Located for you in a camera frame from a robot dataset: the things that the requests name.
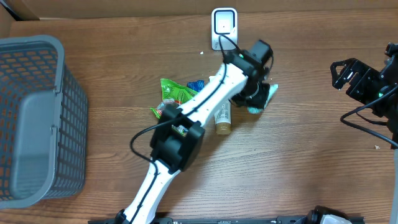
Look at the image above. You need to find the light teal tissue pack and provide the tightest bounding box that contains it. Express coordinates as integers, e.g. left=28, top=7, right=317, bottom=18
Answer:
left=247, top=84, right=279, bottom=114

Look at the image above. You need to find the white tube gold cap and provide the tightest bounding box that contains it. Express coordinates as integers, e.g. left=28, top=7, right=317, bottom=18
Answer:
left=214, top=100, right=231, bottom=135

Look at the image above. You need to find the blue snack wrapper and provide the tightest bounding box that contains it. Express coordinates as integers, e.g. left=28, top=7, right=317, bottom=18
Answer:
left=187, top=80, right=205, bottom=92

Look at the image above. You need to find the green snack bag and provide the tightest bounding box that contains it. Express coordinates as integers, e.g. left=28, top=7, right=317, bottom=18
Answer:
left=150, top=78, right=197, bottom=119

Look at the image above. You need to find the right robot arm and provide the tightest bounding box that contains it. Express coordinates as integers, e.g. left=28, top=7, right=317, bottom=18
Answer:
left=330, top=42, right=397, bottom=172

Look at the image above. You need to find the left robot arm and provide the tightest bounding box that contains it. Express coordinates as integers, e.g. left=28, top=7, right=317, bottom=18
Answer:
left=114, top=40, right=274, bottom=223

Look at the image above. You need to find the white barcode scanner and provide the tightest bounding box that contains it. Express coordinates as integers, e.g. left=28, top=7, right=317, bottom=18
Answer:
left=211, top=7, right=238, bottom=51

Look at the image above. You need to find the grey plastic mesh basket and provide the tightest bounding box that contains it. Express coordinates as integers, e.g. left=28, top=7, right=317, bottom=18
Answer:
left=1, top=35, right=88, bottom=209

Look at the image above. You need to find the brown cardboard box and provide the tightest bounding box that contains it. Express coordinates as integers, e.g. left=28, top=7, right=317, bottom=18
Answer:
left=5, top=0, right=397, bottom=20

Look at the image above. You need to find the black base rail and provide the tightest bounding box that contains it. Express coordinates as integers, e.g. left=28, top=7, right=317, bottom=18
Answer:
left=88, top=205, right=365, bottom=224

